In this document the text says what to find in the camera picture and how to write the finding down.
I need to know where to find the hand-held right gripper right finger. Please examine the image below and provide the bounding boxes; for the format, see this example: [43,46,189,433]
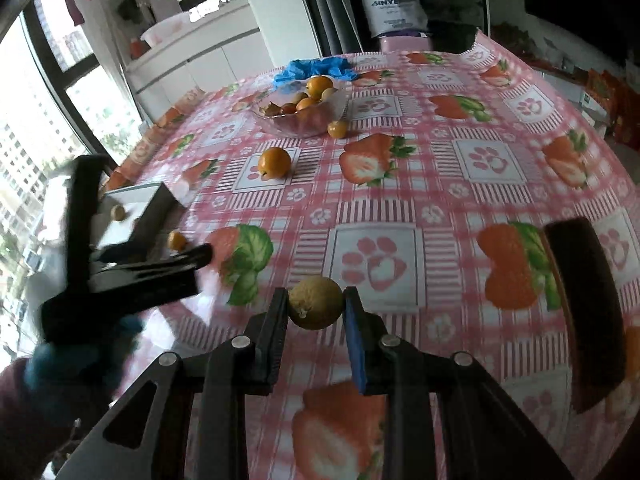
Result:
[343,286,576,480]

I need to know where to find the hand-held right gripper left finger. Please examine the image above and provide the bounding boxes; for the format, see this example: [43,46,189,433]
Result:
[54,287,291,480]

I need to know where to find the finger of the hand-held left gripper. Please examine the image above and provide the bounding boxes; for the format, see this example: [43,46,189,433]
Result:
[65,156,108,296]
[90,243,214,311]

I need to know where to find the white tray with grey rim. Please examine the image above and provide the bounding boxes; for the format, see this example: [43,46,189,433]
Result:
[42,180,180,263]

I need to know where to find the clear glass bowl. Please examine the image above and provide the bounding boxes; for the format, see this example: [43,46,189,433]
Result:
[250,77,351,138]

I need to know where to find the person's left forearm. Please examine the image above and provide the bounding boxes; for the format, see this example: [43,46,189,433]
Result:
[0,355,108,480]

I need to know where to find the person's left hand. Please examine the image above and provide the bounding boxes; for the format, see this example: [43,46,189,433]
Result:
[27,320,143,421]

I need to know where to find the black framed window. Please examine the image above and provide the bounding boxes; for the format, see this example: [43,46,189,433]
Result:
[0,5,131,361]

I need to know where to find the pink strawberry print tablecloth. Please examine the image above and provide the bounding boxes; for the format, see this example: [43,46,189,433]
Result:
[102,30,640,480]

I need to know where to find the white cabinet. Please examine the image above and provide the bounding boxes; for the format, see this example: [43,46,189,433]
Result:
[120,0,276,126]

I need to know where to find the white basin on cabinet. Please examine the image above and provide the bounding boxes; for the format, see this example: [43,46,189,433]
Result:
[140,12,193,46]

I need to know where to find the blue disposable gloves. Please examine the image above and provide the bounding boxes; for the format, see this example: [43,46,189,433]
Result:
[272,57,361,92]

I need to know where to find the purple box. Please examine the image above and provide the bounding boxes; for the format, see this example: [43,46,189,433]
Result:
[378,32,435,55]

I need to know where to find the grey curtain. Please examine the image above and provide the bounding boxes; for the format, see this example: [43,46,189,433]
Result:
[292,0,363,57]

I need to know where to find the white printed bag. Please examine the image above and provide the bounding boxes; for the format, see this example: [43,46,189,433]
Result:
[356,0,430,38]

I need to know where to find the orange printed packets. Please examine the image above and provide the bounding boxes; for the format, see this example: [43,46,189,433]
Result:
[582,67,640,151]

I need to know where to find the black television screen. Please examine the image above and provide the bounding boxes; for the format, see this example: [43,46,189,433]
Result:
[517,0,640,68]

